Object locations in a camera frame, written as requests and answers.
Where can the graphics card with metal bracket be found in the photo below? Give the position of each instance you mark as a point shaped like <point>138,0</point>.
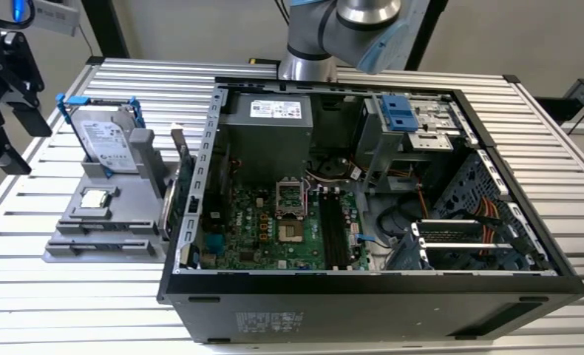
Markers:
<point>183,174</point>

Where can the blue plastic drive latch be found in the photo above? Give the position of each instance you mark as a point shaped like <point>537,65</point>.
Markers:
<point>398,111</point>

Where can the hard disk in blue carrier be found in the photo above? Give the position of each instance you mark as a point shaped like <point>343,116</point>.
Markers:
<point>102,137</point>

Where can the grey plastic parts rack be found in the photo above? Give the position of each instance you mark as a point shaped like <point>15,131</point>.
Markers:
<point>125,192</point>

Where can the thin metal locking lever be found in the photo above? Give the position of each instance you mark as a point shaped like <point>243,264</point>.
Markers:
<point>306,201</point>

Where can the grey metal disk bay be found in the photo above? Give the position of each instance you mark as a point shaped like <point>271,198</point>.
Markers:
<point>406,251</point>

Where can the silver CPU chip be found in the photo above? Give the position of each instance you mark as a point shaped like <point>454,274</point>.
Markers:
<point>95,199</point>

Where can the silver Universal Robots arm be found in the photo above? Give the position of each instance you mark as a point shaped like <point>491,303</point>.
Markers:
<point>313,29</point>

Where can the black vertical frame post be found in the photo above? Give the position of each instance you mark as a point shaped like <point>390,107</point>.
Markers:
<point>427,37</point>
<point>102,29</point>

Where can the round black case fan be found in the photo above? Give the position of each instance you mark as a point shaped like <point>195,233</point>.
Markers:
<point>334,166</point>

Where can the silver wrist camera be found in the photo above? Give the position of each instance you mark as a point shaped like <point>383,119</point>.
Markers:
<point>55,18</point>

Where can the grey power supply unit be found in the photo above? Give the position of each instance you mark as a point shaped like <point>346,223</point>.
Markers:
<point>267,148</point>

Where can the CPU socket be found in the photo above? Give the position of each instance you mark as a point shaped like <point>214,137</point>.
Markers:
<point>293,232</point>

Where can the black RAM slot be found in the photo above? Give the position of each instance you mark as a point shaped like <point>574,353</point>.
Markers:
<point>341,229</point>
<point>329,229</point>
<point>335,229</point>

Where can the green motherboard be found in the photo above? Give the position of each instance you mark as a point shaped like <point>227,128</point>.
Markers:
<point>243,236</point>

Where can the silver metal drive cage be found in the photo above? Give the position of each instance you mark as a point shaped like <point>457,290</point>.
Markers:
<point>430,142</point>

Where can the yellow-tipped black plug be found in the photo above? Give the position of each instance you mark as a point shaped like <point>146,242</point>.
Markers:
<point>254,61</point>

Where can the black open PC case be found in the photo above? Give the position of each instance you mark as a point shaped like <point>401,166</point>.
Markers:
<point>371,318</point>

